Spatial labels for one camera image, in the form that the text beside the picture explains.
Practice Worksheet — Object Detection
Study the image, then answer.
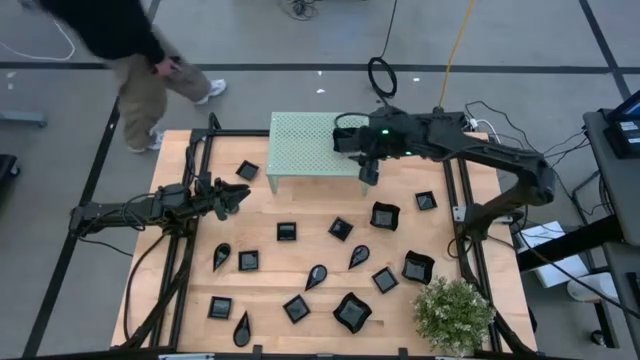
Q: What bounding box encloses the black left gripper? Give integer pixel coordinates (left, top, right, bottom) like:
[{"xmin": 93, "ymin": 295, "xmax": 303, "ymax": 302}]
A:
[{"xmin": 194, "ymin": 178, "xmax": 252, "ymax": 211}]

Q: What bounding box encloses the person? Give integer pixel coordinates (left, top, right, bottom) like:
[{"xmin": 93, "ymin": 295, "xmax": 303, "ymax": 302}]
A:
[{"xmin": 19, "ymin": 0, "xmax": 229, "ymax": 154}]

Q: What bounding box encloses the black aluminium table frame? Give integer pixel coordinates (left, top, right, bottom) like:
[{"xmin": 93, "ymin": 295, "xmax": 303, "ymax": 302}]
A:
[{"xmin": 112, "ymin": 113, "xmax": 539, "ymax": 360}]

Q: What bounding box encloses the green perforated metal riser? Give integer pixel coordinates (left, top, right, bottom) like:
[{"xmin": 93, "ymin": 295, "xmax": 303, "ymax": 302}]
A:
[{"xmin": 265, "ymin": 111, "xmax": 374, "ymax": 197}]

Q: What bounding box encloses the black laptop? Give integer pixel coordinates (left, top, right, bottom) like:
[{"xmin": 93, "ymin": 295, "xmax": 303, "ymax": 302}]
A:
[{"xmin": 602, "ymin": 89, "xmax": 640, "ymax": 160}]

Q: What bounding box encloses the black cable bundle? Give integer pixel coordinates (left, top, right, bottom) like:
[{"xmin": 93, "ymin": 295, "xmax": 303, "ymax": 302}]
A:
[{"xmin": 277, "ymin": 0, "xmax": 324, "ymax": 22}]

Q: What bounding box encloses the artificial green potted plant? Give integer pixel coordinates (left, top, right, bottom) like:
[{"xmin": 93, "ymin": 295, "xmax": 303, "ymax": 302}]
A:
[{"xmin": 412, "ymin": 275, "xmax": 497, "ymax": 357}]

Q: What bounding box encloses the grey metal table foot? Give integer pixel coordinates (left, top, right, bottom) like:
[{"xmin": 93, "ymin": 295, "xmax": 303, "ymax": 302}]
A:
[{"xmin": 0, "ymin": 110, "xmax": 49, "ymax": 129}]

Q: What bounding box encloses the black wavy-edged plate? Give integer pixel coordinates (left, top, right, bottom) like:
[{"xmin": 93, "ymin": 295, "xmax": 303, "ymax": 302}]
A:
[
  {"xmin": 401, "ymin": 249, "xmax": 436, "ymax": 286},
  {"xmin": 369, "ymin": 200, "xmax": 402, "ymax": 232},
  {"xmin": 332, "ymin": 291, "xmax": 374, "ymax": 335}
]

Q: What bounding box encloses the black hanging looped cable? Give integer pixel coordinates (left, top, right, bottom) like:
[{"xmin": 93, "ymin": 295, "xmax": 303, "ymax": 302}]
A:
[{"xmin": 367, "ymin": 0, "xmax": 400, "ymax": 109}]

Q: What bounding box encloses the yellow hanging cable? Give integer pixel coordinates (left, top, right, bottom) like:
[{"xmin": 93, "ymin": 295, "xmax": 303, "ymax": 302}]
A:
[{"xmin": 437, "ymin": 0, "xmax": 476, "ymax": 110}]

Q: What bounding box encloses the grey desk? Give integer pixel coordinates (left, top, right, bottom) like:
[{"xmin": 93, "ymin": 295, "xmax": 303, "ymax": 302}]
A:
[{"xmin": 582, "ymin": 108, "xmax": 640, "ymax": 249}]

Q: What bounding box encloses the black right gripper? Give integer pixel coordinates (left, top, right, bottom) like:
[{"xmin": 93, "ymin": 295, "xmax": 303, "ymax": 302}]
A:
[{"xmin": 332, "ymin": 119, "xmax": 401, "ymax": 162}]

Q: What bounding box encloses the white floor cable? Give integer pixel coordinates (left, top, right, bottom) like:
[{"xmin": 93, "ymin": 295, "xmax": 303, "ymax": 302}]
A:
[{"xmin": 0, "ymin": 19, "xmax": 77, "ymax": 62}]

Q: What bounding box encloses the white box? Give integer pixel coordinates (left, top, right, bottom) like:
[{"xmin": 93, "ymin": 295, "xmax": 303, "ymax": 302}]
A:
[{"xmin": 517, "ymin": 219, "xmax": 591, "ymax": 289}]

